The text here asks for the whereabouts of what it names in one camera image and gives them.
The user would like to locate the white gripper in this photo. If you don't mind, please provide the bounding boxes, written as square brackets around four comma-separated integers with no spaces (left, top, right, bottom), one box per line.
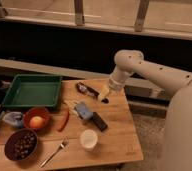
[98,73,124,101]

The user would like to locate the black eraser block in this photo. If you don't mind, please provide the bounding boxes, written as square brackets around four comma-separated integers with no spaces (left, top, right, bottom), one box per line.
[92,112,108,131]

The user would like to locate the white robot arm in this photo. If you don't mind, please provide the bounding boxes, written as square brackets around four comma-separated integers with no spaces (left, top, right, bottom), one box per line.
[98,50,192,171]

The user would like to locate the light wooden stick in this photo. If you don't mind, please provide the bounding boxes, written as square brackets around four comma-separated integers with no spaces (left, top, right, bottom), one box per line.
[63,100,79,117]

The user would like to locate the white paper cup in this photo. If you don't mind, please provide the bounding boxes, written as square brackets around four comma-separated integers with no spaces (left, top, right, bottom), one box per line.
[80,129,98,151]

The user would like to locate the red chili pepper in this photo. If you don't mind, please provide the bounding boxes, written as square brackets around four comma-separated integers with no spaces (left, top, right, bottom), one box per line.
[57,111,70,132]

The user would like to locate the silver fork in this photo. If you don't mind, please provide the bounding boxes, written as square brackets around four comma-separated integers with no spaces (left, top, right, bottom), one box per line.
[40,139,69,168]

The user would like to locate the orange bowl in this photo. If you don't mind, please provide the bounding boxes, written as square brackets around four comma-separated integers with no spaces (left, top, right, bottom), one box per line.
[23,107,50,130]

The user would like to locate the yellow round fruit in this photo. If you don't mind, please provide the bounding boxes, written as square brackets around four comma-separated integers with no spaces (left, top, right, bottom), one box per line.
[29,116,44,129]

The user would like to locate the green plastic tray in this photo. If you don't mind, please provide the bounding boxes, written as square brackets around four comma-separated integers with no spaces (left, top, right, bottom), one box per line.
[2,74,62,109]

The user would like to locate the blue crumpled cloth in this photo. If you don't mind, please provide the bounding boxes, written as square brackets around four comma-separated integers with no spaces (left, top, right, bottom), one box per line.
[2,112,24,128]

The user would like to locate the dark bowl with snacks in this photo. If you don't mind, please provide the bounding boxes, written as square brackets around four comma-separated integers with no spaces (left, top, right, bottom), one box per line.
[4,129,38,161]

